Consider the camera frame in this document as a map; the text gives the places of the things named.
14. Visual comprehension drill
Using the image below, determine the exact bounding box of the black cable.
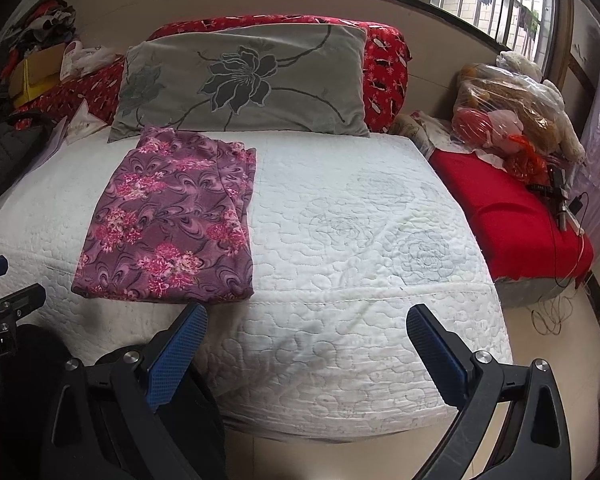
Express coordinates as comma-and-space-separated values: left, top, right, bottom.
529, 188, 594, 336

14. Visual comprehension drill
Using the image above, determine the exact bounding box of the plastic bag of toys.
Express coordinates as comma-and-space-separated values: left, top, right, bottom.
452, 51, 586, 185

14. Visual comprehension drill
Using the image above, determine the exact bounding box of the white plastic bag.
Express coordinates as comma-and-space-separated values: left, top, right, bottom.
59, 40, 117, 81

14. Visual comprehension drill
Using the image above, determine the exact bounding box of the white quilted mattress cover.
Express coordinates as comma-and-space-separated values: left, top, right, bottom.
0, 131, 512, 441

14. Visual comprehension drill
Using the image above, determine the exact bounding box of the red cushion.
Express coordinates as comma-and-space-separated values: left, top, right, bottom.
429, 150, 594, 283

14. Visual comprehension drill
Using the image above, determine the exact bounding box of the yellow cardboard box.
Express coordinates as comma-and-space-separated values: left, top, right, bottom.
8, 44, 66, 108

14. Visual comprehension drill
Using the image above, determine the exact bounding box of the grey floral pillow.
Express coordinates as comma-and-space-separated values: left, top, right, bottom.
109, 23, 370, 142

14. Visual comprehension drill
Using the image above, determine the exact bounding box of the pile of clothes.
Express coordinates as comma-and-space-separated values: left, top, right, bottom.
0, 0, 76, 61

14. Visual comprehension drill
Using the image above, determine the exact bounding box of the purple floral shirt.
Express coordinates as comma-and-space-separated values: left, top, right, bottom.
71, 127, 257, 304

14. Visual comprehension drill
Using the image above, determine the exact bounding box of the red patterned bedding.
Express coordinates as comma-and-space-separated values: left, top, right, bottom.
16, 14, 411, 133

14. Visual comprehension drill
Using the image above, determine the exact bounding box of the dark green puffer jacket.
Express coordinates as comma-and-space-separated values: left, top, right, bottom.
0, 112, 54, 196

